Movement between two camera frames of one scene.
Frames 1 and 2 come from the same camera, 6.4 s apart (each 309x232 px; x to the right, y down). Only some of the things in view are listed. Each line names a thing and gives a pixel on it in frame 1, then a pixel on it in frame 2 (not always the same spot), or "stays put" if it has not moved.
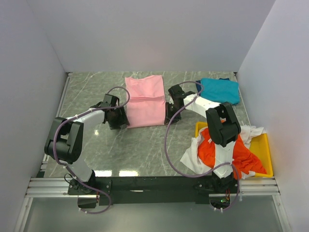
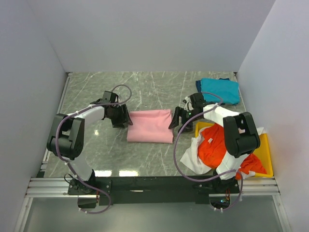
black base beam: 120,190 stays put
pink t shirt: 146,103 to 150,126
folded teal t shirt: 221,91 stays put
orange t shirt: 245,159 stays put
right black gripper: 168,114 to 179,112
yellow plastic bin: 260,149 stays put
